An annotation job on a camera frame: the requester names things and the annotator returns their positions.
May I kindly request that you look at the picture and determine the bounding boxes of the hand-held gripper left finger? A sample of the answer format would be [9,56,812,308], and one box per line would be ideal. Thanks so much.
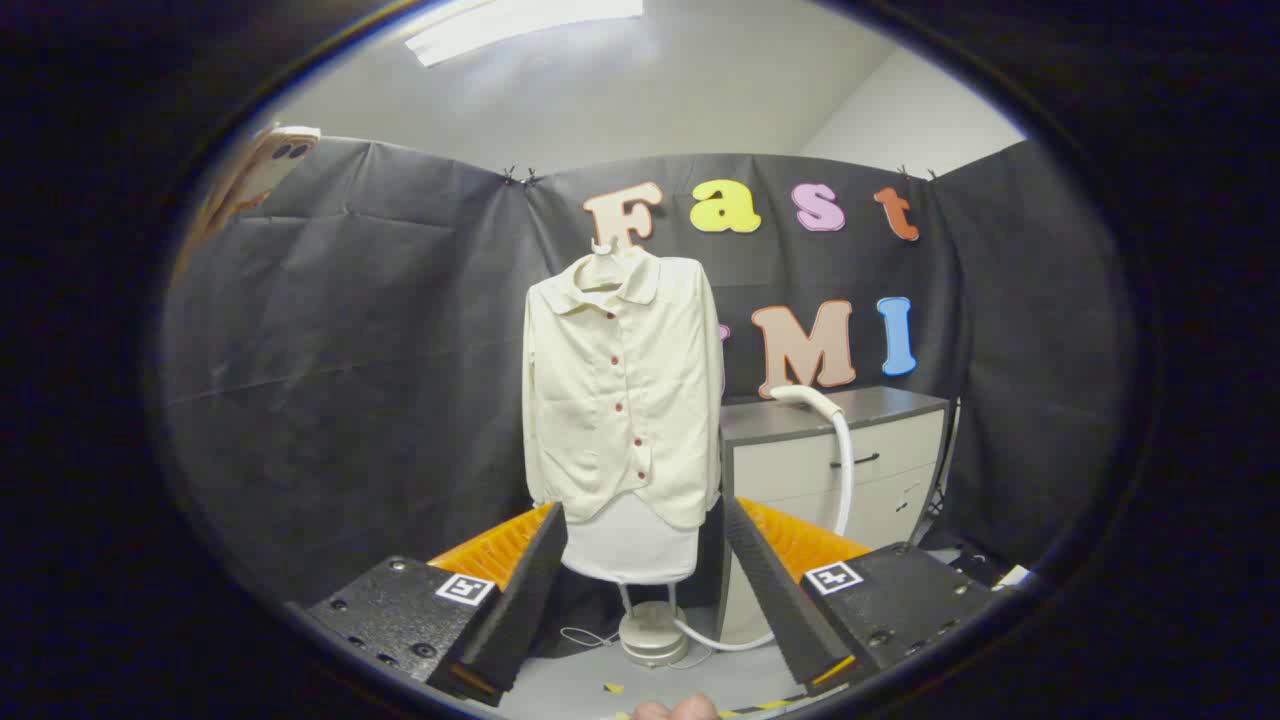
[288,500,569,709]

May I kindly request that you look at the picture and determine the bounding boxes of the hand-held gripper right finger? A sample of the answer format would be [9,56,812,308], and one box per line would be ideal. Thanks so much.
[722,495,1011,698]

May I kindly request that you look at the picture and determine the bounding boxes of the cream button-up shirt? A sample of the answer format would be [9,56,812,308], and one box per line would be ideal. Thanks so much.
[521,248,725,531]

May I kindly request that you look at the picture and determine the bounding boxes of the round white stand base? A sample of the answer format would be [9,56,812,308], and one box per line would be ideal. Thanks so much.
[617,583,693,669]

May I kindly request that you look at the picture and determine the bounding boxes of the white cabinet with grey top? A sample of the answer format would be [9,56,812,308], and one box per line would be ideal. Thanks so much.
[716,386,951,646]

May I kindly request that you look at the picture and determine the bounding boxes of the smartphone in light case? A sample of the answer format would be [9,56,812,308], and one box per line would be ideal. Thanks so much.
[185,124,322,251]

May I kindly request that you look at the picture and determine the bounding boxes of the ceiling light panel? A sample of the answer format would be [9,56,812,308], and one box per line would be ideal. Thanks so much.
[404,0,645,68]

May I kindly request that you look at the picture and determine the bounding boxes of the tangle of thin cables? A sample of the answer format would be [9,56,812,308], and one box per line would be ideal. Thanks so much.
[925,480,1031,591]

